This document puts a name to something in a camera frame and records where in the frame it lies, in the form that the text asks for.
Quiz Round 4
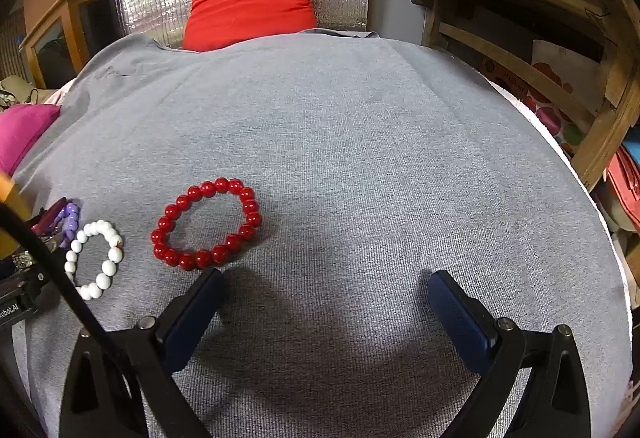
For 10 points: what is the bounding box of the orange box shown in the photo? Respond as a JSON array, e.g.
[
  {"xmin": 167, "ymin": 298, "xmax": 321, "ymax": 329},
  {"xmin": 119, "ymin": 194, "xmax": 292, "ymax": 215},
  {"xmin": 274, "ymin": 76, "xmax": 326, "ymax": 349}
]
[{"xmin": 0, "ymin": 172, "xmax": 23, "ymax": 260}]

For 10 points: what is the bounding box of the grey blanket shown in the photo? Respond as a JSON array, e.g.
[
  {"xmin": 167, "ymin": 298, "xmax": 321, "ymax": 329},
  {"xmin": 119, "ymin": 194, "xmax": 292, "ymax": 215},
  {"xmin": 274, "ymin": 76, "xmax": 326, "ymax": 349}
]
[{"xmin": 10, "ymin": 31, "xmax": 632, "ymax": 438}]

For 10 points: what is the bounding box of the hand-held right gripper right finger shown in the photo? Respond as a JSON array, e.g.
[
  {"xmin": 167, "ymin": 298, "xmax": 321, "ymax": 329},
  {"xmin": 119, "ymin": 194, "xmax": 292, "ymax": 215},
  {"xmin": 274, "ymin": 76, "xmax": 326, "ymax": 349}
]
[{"xmin": 429, "ymin": 269, "xmax": 592, "ymax": 438}]

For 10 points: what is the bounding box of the dotted white box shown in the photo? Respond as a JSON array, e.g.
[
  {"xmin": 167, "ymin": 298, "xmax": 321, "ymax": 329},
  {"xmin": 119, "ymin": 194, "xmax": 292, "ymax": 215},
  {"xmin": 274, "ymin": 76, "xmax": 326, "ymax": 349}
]
[{"xmin": 529, "ymin": 40, "xmax": 602, "ymax": 155}]

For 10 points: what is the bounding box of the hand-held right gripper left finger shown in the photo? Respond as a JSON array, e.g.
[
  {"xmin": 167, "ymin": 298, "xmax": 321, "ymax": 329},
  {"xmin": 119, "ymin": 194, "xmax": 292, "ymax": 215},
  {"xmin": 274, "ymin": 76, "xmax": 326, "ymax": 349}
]
[{"xmin": 59, "ymin": 267, "xmax": 227, "ymax": 438}]

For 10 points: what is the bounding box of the brown woven panel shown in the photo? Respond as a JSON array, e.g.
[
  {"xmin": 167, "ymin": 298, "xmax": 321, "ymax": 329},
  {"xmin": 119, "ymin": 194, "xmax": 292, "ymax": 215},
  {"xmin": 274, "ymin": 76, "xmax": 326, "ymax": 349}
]
[{"xmin": 0, "ymin": 11, "xmax": 37, "ymax": 84}]

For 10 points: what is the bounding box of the patterned cloth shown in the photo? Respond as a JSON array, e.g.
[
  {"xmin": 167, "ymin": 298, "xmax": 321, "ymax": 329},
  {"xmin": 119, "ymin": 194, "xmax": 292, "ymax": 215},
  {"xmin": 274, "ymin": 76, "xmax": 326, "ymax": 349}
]
[{"xmin": 0, "ymin": 88, "xmax": 41, "ymax": 113}]

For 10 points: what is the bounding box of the red pillow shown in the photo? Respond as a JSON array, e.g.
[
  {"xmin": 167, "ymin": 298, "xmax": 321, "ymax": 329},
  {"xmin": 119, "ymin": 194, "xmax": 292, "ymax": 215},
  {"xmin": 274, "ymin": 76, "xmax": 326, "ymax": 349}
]
[{"xmin": 182, "ymin": 0, "xmax": 319, "ymax": 53}]

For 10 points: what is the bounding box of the pink pillow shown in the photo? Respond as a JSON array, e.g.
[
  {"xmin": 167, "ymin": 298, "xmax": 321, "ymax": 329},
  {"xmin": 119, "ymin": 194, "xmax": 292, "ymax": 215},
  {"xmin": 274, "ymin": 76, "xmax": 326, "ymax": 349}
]
[{"xmin": 0, "ymin": 104, "xmax": 62, "ymax": 176}]

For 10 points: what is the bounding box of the pink bag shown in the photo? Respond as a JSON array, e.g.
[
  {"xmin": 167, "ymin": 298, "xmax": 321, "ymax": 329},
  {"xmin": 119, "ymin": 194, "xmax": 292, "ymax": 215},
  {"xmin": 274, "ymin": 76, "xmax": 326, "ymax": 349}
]
[{"xmin": 606, "ymin": 147, "xmax": 640, "ymax": 221}]

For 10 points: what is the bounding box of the clear purple pink bead bracelet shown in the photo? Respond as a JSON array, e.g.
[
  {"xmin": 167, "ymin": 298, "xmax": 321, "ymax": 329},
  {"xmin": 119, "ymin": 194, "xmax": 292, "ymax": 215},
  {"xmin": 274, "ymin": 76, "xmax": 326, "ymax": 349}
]
[{"xmin": 32, "ymin": 198, "xmax": 82, "ymax": 250}]

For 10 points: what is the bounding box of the red bead bracelet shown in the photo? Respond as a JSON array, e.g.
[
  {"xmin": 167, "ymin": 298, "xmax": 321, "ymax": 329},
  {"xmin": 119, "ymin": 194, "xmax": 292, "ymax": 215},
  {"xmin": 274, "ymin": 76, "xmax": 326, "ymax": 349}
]
[{"xmin": 150, "ymin": 177, "xmax": 263, "ymax": 270}]

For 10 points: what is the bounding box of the black cable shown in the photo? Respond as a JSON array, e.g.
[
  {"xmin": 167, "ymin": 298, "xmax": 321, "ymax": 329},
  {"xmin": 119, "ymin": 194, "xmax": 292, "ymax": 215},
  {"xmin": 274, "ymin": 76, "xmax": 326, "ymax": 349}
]
[{"xmin": 0, "ymin": 203, "xmax": 108, "ymax": 344}]

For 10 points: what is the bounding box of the white bead bracelet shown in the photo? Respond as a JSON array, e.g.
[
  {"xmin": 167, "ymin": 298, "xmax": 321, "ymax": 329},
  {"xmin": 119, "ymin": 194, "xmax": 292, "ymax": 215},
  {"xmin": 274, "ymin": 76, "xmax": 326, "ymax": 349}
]
[{"xmin": 64, "ymin": 219, "xmax": 125, "ymax": 301}]

